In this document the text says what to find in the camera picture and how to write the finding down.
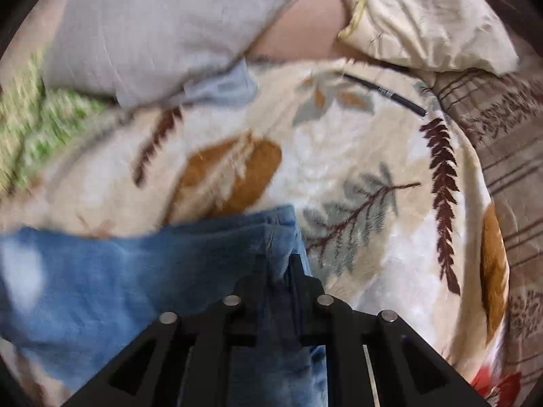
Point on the black pen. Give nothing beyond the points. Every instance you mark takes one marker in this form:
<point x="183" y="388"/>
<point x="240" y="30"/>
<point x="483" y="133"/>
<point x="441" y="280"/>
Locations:
<point x="394" y="96"/>

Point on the cream leaf print pillow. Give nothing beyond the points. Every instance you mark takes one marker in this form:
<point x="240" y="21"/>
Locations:
<point x="424" y="17"/>

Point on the small grey-blue cloth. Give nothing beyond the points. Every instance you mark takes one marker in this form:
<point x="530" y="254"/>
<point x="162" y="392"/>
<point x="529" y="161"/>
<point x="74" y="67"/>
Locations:
<point x="220" y="87"/>

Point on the grey quilted pillow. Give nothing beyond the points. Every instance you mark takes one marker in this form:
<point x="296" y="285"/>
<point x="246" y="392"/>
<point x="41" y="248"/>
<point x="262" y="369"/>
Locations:
<point x="161" y="29"/>

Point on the leaf print fleece blanket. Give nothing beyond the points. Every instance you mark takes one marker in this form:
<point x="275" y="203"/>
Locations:
<point x="360" y="148"/>

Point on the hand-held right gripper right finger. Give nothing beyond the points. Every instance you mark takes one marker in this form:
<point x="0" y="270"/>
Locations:
<point x="303" y="301"/>

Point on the blue denim pants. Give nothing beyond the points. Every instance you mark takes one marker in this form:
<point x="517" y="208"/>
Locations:
<point x="127" y="271"/>

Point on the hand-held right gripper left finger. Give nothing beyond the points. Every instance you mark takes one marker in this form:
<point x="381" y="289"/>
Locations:
<point x="250" y="305"/>

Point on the green white patterned cloth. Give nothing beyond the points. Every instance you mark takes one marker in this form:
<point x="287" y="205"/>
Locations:
<point x="38" y="127"/>

